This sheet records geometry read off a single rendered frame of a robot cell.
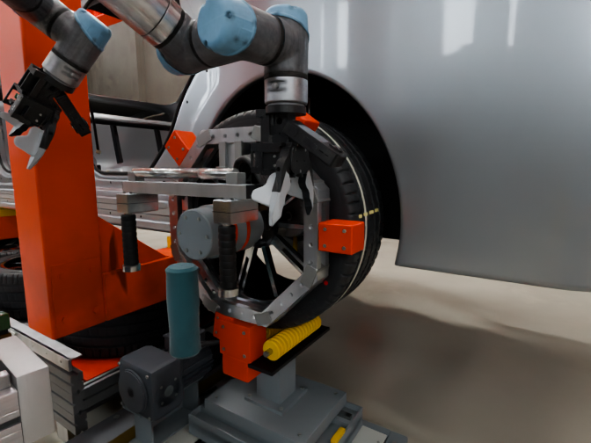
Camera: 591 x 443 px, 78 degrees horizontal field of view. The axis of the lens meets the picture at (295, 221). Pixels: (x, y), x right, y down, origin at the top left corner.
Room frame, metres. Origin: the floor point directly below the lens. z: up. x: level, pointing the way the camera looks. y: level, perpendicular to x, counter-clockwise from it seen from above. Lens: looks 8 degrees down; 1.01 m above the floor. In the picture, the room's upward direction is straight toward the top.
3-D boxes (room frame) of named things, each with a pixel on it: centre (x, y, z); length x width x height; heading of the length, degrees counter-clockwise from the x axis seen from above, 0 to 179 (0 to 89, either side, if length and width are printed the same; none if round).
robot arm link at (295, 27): (0.65, 0.02, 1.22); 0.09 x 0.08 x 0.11; 140
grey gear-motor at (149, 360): (1.22, 0.40, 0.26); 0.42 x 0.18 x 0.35; 147
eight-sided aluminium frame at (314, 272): (1.03, 0.16, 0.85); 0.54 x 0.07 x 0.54; 57
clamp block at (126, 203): (0.95, 0.41, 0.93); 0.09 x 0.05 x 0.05; 147
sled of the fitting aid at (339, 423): (1.17, 0.07, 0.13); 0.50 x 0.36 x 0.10; 57
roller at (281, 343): (1.05, 0.00, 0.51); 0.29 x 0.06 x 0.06; 147
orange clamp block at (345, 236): (0.86, -0.11, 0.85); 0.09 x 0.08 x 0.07; 57
